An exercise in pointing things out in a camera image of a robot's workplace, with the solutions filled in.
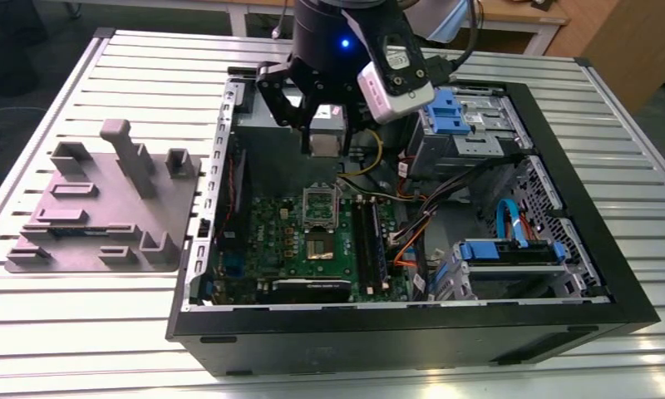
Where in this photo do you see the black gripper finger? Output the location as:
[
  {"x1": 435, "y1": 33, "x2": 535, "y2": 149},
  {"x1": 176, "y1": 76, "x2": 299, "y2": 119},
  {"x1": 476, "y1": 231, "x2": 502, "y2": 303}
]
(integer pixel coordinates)
[
  {"x1": 256, "y1": 61, "x2": 315, "y2": 157},
  {"x1": 340, "y1": 103, "x2": 376, "y2": 157}
]

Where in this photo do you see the silver CPU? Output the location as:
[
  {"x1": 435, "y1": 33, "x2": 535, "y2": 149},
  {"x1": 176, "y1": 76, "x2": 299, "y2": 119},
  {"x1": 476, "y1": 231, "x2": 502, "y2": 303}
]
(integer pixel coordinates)
[{"x1": 312, "y1": 133, "x2": 344, "y2": 157}]

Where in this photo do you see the blue plastic drive latch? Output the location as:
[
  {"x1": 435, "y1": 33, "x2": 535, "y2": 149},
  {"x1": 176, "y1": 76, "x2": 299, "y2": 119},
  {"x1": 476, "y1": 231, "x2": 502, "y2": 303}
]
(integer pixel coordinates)
[{"x1": 420, "y1": 90, "x2": 474, "y2": 136}]

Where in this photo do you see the grey power supply unit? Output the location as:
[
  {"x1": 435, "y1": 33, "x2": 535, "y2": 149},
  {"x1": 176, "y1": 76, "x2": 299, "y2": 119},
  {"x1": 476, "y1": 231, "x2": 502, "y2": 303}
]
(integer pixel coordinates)
[{"x1": 231, "y1": 86, "x2": 348, "y2": 189}]

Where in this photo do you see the grey metal drive cage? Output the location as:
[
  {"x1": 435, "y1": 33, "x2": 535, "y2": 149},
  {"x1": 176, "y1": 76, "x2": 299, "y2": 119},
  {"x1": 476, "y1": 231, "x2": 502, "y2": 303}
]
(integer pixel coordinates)
[{"x1": 407, "y1": 85, "x2": 535, "y2": 180}]

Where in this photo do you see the metal socket cover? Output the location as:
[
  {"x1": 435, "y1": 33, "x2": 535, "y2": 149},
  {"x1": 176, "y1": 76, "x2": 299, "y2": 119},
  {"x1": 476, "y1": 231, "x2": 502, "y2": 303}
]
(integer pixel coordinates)
[{"x1": 302, "y1": 185, "x2": 344, "y2": 233}]

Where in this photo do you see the green motherboard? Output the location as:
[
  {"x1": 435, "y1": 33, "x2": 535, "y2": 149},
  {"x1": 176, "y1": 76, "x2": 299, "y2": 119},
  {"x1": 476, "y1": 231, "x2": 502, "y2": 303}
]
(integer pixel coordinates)
[{"x1": 206, "y1": 182, "x2": 419, "y2": 307}]

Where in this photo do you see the black RAM slot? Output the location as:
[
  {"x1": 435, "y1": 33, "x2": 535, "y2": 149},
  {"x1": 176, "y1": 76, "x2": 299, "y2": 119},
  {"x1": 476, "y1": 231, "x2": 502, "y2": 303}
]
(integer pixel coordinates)
[{"x1": 350, "y1": 197, "x2": 372, "y2": 292}]

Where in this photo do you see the black RAM stick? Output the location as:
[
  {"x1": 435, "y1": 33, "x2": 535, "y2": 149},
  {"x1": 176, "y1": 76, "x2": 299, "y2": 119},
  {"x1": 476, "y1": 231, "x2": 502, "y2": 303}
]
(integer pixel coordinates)
[{"x1": 366, "y1": 198, "x2": 394, "y2": 290}]

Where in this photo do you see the grey parts rack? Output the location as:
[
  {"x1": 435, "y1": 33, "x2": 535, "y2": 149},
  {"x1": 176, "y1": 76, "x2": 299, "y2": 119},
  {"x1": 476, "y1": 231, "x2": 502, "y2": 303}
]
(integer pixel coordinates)
[{"x1": 3, "y1": 118, "x2": 208, "y2": 275}]

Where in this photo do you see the hard disk in blue carrier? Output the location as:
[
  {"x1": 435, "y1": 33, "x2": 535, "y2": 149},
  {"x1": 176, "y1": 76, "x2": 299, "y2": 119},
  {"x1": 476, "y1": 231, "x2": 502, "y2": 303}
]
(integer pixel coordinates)
[{"x1": 458, "y1": 239, "x2": 568, "y2": 267}]

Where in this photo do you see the black graphics card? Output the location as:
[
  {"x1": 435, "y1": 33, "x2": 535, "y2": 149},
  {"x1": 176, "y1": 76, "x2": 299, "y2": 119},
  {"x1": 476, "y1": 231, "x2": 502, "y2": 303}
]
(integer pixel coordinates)
[{"x1": 254, "y1": 277, "x2": 354, "y2": 304}]

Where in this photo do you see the grey metal disk bay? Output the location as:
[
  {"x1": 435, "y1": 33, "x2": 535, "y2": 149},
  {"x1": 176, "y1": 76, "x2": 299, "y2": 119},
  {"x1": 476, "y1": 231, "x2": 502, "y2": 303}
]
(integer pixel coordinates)
[{"x1": 451, "y1": 236, "x2": 610, "y2": 301}]

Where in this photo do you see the green RAM stick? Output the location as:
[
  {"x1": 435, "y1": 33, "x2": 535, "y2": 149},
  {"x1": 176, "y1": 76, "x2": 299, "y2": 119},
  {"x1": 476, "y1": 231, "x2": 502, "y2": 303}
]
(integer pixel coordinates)
[{"x1": 47, "y1": 226, "x2": 114, "y2": 240}]

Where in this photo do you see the wooden cabinet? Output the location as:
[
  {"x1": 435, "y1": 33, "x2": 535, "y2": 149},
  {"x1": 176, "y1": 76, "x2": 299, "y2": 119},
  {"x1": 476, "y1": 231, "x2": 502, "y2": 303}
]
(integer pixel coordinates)
[{"x1": 548, "y1": 0, "x2": 665, "y2": 113}]

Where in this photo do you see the black PC case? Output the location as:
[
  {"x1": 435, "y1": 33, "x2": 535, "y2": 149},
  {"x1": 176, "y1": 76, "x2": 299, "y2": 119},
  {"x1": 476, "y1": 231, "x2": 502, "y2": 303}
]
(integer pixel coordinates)
[{"x1": 164, "y1": 66, "x2": 663, "y2": 378}]

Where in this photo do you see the yellow wire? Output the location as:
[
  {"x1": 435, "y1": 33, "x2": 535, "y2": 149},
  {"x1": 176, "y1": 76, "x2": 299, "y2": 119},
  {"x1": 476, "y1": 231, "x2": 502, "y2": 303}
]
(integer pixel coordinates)
[{"x1": 338, "y1": 127, "x2": 386, "y2": 180}]

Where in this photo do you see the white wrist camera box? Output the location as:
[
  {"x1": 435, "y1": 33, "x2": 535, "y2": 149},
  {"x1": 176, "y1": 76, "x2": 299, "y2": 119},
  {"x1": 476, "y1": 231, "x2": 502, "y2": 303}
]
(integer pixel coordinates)
[{"x1": 358, "y1": 31, "x2": 438, "y2": 126}]

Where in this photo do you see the black cable bundle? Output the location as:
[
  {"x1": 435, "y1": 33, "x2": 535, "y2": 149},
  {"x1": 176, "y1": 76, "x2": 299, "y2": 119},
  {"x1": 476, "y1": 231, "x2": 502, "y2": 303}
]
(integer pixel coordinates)
[{"x1": 387, "y1": 151, "x2": 534, "y2": 246}]

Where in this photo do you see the black camera cable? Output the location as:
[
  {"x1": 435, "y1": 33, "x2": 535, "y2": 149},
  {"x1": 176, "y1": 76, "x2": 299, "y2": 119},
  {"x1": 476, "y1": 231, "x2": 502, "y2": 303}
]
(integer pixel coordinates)
[{"x1": 446, "y1": 0, "x2": 482, "y2": 80}]

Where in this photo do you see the orange wire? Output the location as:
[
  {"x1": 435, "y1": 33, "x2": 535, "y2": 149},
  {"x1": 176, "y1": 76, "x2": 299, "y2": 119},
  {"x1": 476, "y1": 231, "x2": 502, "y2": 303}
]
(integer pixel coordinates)
[{"x1": 392, "y1": 226, "x2": 432, "y2": 268}]

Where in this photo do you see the blue data wire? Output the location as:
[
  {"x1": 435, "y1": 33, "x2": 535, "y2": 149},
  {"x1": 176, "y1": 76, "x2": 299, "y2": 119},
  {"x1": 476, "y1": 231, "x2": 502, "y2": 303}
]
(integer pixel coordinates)
[{"x1": 495, "y1": 198, "x2": 535, "y2": 250}]

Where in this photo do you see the red data wire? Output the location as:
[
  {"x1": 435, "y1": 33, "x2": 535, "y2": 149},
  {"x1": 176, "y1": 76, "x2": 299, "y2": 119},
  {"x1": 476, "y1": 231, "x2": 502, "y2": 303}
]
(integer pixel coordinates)
[{"x1": 518, "y1": 211, "x2": 539, "y2": 246}]

